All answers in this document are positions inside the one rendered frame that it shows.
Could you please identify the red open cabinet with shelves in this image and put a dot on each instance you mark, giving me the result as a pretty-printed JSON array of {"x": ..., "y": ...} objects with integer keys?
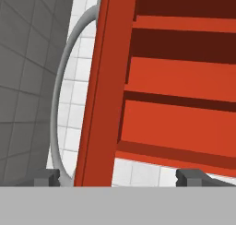
[{"x": 181, "y": 81}]

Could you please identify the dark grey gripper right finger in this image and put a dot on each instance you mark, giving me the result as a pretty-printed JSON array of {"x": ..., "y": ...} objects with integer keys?
[{"x": 189, "y": 178}]

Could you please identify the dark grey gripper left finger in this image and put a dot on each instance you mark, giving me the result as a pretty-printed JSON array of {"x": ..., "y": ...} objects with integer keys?
[{"x": 46, "y": 178}]

